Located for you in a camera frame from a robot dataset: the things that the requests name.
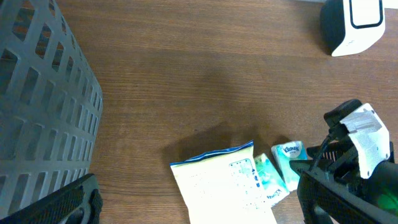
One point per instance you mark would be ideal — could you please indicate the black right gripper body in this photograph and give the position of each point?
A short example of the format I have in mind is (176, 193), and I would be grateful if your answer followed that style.
(340, 165)

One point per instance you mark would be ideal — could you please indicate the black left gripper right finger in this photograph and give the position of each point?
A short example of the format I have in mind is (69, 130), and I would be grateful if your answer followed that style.
(322, 202)

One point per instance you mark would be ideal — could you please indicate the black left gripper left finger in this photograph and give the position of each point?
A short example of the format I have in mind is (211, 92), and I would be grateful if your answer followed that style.
(78, 202)

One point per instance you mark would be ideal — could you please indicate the teal tissue pack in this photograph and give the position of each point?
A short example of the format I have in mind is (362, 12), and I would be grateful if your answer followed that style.
(283, 154)
(274, 187)

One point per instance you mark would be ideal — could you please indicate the cream blue snack bag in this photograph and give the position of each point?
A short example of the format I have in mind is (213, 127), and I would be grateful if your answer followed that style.
(223, 186)

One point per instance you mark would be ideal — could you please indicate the white barcode scanner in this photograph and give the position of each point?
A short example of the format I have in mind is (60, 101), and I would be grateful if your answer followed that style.
(351, 26)

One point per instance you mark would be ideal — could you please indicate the dark grey plastic basket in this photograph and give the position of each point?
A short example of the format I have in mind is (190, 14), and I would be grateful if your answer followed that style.
(51, 104)

